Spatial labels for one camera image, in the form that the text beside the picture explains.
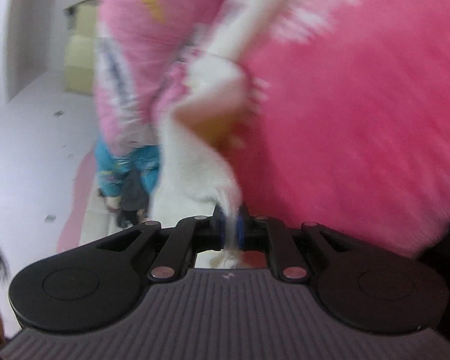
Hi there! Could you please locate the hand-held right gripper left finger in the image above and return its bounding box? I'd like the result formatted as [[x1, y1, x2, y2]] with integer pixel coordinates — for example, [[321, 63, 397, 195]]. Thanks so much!
[[97, 204, 226, 282]]

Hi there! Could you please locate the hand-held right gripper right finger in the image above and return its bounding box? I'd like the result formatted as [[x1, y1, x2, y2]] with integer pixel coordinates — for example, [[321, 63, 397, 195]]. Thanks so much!
[[237, 204, 361, 284]]

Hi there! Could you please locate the cream knit sweater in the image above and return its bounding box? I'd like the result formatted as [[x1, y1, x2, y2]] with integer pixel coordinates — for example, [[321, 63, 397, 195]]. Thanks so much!
[[150, 0, 323, 259]]

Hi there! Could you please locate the dark cloth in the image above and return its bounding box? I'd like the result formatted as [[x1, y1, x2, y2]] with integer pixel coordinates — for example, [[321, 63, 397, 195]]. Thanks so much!
[[116, 169, 151, 227]]

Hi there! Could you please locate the blue printed quilt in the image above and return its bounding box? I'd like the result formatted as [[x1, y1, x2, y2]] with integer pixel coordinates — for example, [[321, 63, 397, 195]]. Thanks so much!
[[94, 139, 162, 199]]

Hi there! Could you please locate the pink floral fleece blanket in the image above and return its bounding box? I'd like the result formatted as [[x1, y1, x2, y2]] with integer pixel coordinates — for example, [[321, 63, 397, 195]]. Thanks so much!
[[229, 0, 450, 259]]

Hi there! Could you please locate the pink printed quilt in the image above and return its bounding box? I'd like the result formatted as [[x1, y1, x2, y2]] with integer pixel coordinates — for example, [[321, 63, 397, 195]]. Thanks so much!
[[94, 0, 233, 158]]

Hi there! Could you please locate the pale yellow furniture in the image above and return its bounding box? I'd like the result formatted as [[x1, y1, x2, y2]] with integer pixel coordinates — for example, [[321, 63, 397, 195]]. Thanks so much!
[[64, 0, 100, 94]]

